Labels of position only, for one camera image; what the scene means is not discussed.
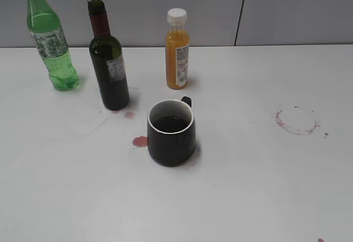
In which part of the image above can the orange juice bottle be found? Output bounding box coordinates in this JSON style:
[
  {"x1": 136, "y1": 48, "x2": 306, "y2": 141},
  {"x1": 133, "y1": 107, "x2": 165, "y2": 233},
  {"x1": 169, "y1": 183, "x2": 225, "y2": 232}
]
[{"x1": 165, "y1": 8, "x2": 190, "y2": 90}]

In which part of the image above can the dark red wine bottle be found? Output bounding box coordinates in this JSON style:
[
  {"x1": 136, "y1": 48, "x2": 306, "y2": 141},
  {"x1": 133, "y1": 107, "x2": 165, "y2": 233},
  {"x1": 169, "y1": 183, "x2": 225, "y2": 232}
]
[{"x1": 88, "y1": 0, "x2": 130, "y2": 111}]

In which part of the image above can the green plastic soda bottle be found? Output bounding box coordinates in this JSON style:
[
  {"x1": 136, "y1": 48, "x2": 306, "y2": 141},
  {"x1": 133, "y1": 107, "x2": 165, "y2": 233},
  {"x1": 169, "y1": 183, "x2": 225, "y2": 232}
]
[{"x1": 26, "y1": 0, "x2": 79, "y2": 91}]

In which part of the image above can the black ceramic mug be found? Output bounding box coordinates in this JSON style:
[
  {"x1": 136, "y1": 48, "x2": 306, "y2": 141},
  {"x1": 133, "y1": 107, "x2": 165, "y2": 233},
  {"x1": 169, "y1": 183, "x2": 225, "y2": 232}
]
[{"x1": 147, "y1": 96, "x2": 196, "y2": 167}]

